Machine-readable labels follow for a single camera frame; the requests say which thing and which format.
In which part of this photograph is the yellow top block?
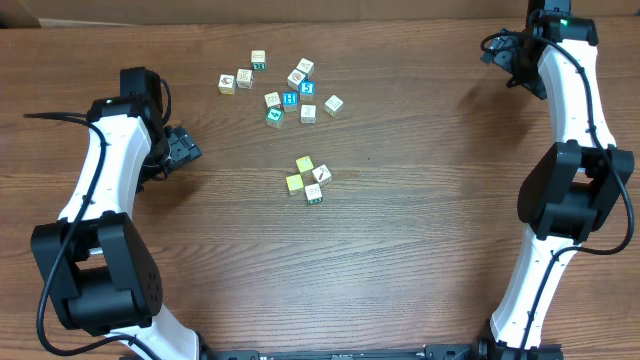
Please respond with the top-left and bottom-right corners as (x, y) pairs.
(286, 174), (305, 196)

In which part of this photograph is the yellow G block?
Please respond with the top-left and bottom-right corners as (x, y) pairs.
(296, 156), (314, 177)

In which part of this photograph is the white block number 3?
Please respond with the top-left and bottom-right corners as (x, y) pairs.
(300, 104), (317, 124)

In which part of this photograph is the white block green B side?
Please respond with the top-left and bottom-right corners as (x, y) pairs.
(304, 183), (323, 205)

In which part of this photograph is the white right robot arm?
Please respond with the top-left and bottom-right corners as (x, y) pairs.
(475, 6), (635, 359)

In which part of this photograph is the white block yellow side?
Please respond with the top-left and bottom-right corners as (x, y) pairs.
(218, 74), (236, 95)

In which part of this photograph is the white block leaf picture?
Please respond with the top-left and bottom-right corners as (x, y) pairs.
(236, 69), (254, 89)

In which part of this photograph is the green number 4 block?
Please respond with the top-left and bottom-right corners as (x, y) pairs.
(265, 107), (284, 128)

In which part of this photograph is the white block beside H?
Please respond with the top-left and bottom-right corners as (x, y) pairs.
(264, 92), (282, 108)

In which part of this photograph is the blue H block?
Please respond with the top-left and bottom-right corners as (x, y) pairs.
(282, 92), (299, 112)

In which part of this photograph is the white block green side top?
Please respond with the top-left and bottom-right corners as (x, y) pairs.
(251, 50), (267, 71)

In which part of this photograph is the white block shell picture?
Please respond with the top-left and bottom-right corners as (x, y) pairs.
(287, 69), (307, 91)

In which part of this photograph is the blue number 5 block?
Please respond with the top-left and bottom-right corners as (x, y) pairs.
(299, 81), (316, 101)

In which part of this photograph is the white block far top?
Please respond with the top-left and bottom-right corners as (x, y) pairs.
(296, 58), (315, 77)

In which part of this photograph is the white block letter L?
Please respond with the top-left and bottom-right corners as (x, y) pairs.
(325, 95), (344, 117)

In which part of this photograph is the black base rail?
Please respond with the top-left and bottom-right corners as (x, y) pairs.
(200, 340), (564, 360)

